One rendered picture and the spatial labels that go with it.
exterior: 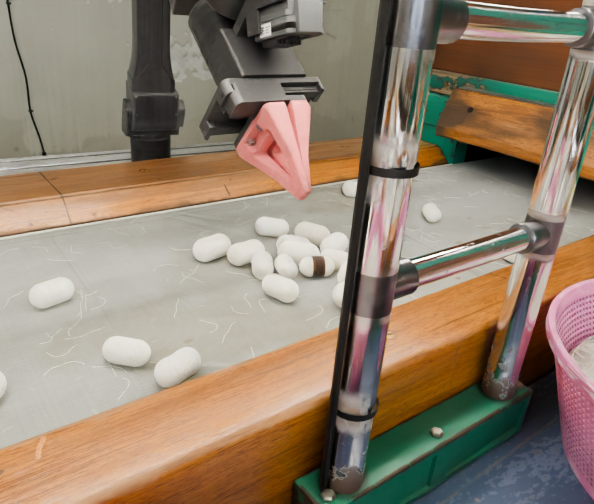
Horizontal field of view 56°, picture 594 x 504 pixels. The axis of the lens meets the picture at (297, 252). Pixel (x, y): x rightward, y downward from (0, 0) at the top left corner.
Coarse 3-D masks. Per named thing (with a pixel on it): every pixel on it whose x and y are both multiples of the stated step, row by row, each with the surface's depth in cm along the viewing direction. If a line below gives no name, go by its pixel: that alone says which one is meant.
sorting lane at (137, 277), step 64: (320, 192) 71; (448, 192) 75; (512, 192) 77; (0, 256) 48; (64, 256) 49; (128, 256) 50; (192, 256) 51; (0, 320) 39; (64, 320) 40; (128, 320) 41; (192, 320) 41; (256, 320) 42; (320, 320) 43; (64, 384) 34; (128, 384) 34; (0, 448) 29
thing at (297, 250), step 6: (282, 246) 50; (288, 246) 50; (294, 246) 50; (300, 246) 50; (306, 246) 50; (312, 246) 50; (282, 252) 50; (288, 252) 50; (294, 252) 50; (300, 252) 50; (306, 252) 50; (312, 252) 50; (318, 252) 50; (294, 258) 50; (300, 258) 50
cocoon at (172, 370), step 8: (176, 352) 35; (184, 352) 35; (192, 352) 35; (160, 360) 34; (168, 360) 34; (176, 360) 34; (184, 360) 34; (192, 360) 34; (200, 360) 35; (160, 368) 33; (168, 368) 33; (176, 368) 33; (184, 368) 34; (192, 368) 34; (160, 376) 33; (168, 376) 33; (176, 376) 33; (184, 376) 34; (160, 384) 34; (168, 384) 33; (176, 384) 34
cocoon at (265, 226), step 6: (258, 222) 56; (264, 222) 55; (270, 222) 55; (276, 222) 55; (282, 222) 55; (258, 228) 56; (264, 228) 55; (270, 228) 55; (276, 228) 55; (282, 228) 55; (288, 228) 56; (264, 234) 56; (270, 234) 56; (276, 234) 55; (282, 234) 55
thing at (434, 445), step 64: (384, 0) 21; (448, 0) 22; (384, 64) 22; (576, 64) 30; (384, 128) 23; (576, 128) 31; (384, 192) 24; (384, 256) 25; (448, 256) 29; (384, 320) 26; (512, 320) 37; (512, 384) 39; (384, 448) 34; (448, 448) 36
